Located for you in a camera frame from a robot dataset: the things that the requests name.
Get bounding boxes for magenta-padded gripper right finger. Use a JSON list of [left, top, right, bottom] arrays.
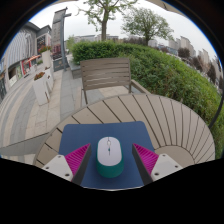
[[131, 142, 184, 186]]

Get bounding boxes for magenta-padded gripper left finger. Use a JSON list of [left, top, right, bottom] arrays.
[[41, 142, 92, 186]]

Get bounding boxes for teal and white computer mouse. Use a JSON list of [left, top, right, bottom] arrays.
[[96, 136, 125, 179]]

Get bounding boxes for blue rectangular mouse pad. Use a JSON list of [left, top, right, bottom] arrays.
[[58, 120, 156, 190]]

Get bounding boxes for white planter with red flowers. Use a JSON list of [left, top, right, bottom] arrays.
[[32, 71, 51, 107]]

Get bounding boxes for green hedge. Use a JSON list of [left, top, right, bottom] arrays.
[[71, 40, 224, 159]]

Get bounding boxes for slatted wooden chair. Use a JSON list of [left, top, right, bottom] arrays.
[[79, 57, 151, 105]]

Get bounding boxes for tall white planter with flowers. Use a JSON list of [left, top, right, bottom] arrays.
[[38, 45, 54, 71]]

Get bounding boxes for distant apartment buildings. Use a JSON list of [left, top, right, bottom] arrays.
[[168, 35, 224, 84]]

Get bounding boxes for grey storefront building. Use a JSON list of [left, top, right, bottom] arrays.
[[0, 21, 53, 101]]

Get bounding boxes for grey sign pillar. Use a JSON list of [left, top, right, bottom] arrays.
[[51, 8, 73, 73]]

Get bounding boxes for thin-crowned tree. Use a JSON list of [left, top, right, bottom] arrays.
[[78, 0, 138, 42]]

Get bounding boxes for dense round-crowned tree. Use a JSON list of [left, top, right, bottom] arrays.
[[121, 7, 174, 47]]

